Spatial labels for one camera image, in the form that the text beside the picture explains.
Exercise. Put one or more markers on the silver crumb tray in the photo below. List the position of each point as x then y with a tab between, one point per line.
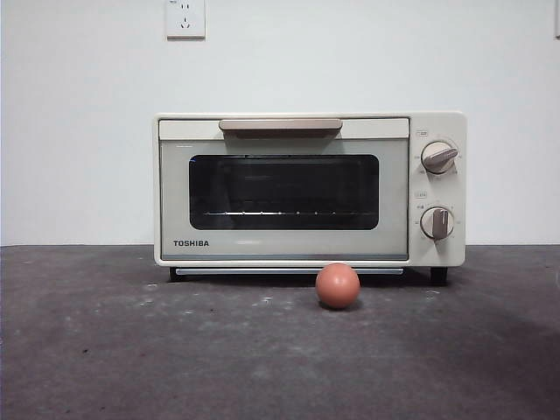
245	271

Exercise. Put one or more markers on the brown egg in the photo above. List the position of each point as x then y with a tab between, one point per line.
338	286

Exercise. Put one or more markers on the white wall socket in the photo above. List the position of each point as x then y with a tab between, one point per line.
185	19

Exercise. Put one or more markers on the cream Toshiba toaster oven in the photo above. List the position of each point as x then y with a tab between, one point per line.
457	254

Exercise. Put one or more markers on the beige oven knob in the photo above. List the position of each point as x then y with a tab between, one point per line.
436	223
438	157

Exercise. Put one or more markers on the black oven foot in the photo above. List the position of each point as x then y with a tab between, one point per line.
438	275
172	275

